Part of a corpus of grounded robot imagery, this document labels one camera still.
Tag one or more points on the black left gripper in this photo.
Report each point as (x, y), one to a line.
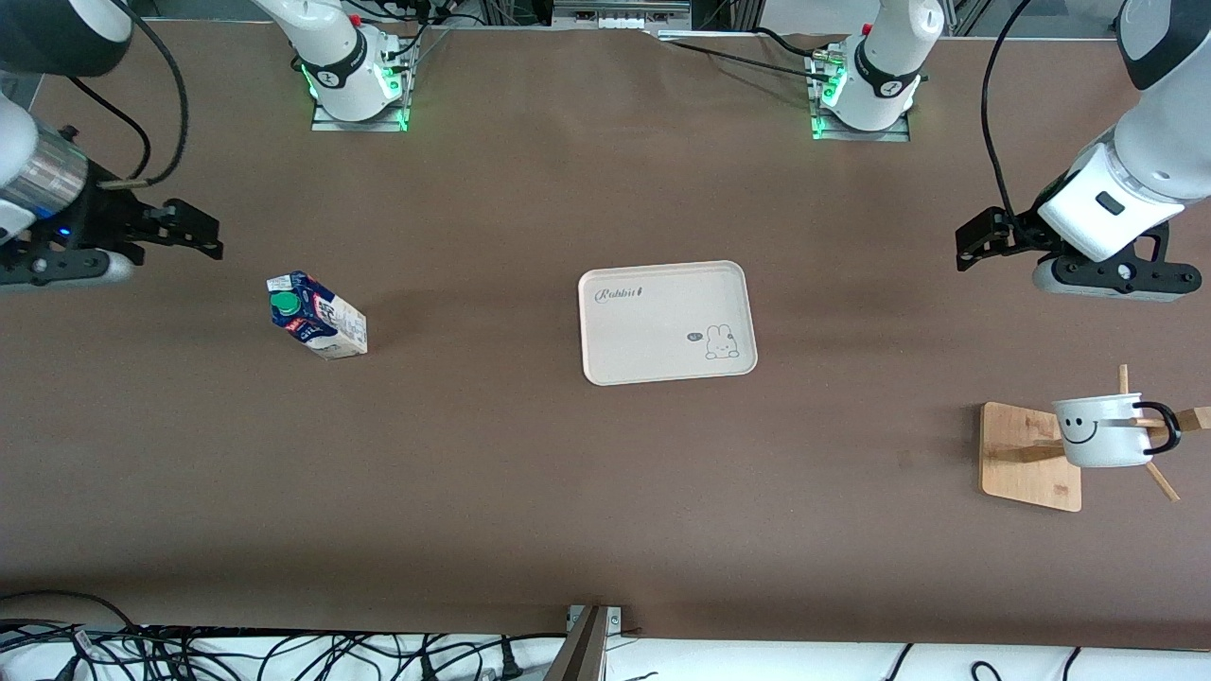
(1025, 233)

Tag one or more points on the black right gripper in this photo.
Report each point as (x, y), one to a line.
(93, 219)

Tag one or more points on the blue milk carton green cap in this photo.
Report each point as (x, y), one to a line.
(326, 326)

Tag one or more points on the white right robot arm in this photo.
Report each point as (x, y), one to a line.
(341, 57)

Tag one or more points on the wooden cup stand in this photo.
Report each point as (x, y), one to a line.
(1022, 463)

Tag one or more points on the cream rabbit print tray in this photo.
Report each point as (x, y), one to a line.
(653, 322)

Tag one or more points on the grey power strip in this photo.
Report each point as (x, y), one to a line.
(620, 14)

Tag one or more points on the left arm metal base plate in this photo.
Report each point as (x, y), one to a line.
(861, 134)

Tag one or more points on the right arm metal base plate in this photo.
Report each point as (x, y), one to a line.
(359, 125)

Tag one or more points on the aluminium profile post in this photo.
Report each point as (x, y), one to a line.
(582, 653)

